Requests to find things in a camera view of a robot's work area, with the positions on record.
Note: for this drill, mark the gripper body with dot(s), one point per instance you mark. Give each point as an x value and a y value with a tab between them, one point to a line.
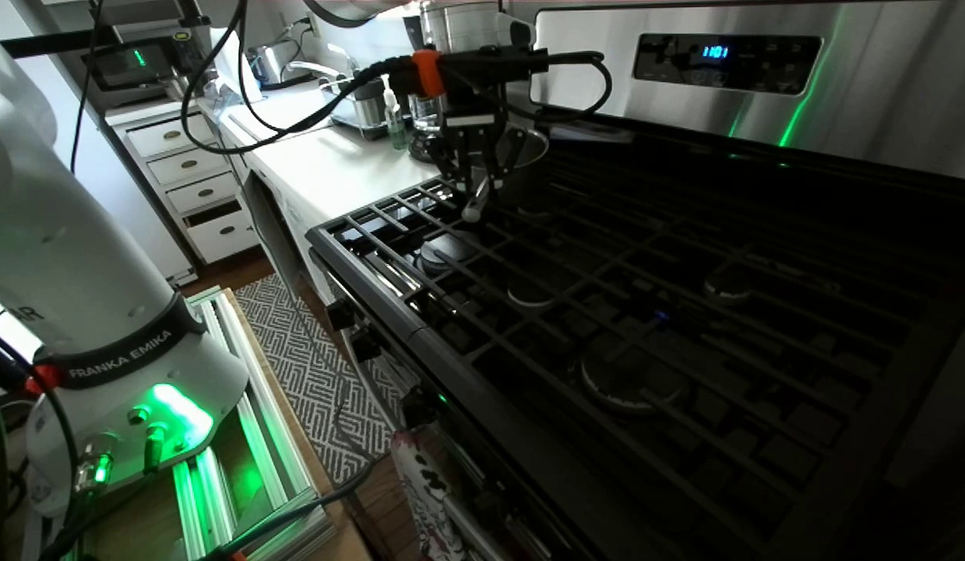
473	97

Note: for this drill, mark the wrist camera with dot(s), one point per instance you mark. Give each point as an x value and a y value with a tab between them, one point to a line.
498	61

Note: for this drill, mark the silver metal container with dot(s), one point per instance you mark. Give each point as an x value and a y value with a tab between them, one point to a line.
368	109

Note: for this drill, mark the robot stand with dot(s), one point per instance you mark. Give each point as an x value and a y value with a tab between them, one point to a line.
217	475

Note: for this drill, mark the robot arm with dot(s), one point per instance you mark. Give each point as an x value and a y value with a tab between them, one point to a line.
77	257

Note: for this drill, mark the stainless steel gas stove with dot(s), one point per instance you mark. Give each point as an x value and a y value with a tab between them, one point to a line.
685	312

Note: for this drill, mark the silver kettle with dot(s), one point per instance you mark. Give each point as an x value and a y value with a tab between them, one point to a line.
268	62

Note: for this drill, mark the green soap pump bottle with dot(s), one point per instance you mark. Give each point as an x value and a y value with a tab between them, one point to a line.
395	123

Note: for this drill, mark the glass jar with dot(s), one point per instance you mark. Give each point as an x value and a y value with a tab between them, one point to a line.
426	117

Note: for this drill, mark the stove burner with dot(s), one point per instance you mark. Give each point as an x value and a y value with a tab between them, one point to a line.
727	287
530	294
445	251
630	386

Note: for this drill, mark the white kitchen counter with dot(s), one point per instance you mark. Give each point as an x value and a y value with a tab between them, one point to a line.
326	167

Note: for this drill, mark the patterned white dish towel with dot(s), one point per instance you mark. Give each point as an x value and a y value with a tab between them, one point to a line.
424	491

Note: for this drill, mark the white drawer cabinet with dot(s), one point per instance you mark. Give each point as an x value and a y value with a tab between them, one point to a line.
190	187

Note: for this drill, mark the grey patterned rug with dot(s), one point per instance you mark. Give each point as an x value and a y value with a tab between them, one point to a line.
311	366

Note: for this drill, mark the stove knob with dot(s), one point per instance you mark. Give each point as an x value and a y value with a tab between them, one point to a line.
420	406
340	314
364	344

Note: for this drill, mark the camera on mount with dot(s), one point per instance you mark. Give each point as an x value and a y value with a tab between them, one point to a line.
132	66

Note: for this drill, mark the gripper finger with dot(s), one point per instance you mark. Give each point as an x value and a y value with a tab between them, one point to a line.
507	156
453	160

